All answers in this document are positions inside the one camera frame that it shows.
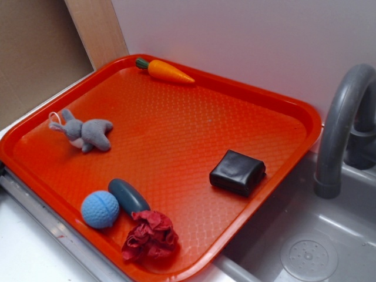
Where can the orange toy carrot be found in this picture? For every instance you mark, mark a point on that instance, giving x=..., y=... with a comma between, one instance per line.
x=163, y=71

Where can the grey toy faucet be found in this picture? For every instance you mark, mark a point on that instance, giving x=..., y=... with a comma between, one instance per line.
x=349, y=131

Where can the grey plush bunny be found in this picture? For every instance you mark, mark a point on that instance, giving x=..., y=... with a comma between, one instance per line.
x=83, y=135

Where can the brown cardboard panel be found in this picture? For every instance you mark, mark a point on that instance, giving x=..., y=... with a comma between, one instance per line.
x=41, y=54

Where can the light wooden board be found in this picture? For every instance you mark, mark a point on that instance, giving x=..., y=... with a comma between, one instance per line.
x=99, y=30

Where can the crumpled red cloth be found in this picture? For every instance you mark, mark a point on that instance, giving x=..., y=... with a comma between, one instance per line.
x=153, y=236

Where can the orange plastic tray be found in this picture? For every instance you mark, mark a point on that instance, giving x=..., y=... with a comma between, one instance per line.
x=165, y=141

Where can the grey plastic toy sink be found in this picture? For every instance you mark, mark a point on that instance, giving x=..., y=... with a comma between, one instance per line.
x=297, y=236

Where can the light blue dimpled ball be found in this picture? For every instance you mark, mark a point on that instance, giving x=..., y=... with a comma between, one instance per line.
x=100, y=209

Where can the black square block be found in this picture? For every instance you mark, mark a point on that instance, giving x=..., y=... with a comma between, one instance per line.
x=237, y=173

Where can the dark teal oblong capsule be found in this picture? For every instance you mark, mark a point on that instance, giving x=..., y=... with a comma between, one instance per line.
x=129, y=199

